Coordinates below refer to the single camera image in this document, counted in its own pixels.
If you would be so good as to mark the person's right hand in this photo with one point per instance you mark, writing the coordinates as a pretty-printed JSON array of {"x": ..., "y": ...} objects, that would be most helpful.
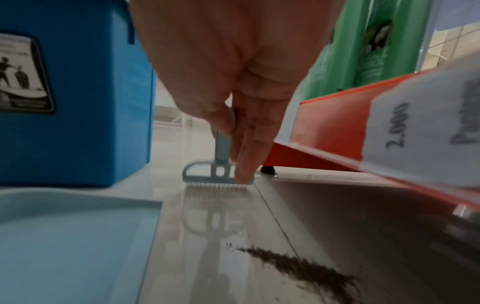
[{"x": 232, "y": 53}]

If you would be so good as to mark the light blue small brush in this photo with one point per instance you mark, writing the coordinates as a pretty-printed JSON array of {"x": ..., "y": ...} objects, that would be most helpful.
[{"x": 223, "y": 148}]

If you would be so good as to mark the blue trash bin black rim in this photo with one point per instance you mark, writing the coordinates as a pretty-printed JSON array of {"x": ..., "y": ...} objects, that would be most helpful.
[{"x": 93, "y": 104}]

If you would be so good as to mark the pile of brown dirt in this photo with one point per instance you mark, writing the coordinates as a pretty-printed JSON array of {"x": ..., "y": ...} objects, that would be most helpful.
[{"x": 311, "y": 270}]

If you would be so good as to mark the light blue plastic dustpan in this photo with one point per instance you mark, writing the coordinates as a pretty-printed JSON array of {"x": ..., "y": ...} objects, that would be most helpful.
[{"x": 75, "y": 246}]

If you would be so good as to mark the beige tiled floor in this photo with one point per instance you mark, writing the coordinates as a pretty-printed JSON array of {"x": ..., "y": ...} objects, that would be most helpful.
[{"x": 180, "y": 267}]

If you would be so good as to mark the green shampoo bottle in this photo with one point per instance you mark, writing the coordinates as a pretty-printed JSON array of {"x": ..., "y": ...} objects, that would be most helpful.
[
  {"x": 337, "y": 59},
  {"x": 397, "y": 44}
]

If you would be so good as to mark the store shelf with red edge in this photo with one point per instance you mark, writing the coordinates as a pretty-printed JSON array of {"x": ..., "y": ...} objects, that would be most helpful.
[{"x": 330, "y": 124}]

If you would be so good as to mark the row of white price labels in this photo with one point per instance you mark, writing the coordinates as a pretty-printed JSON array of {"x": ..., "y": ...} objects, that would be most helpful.
[{"x": 423, "y": 124}]

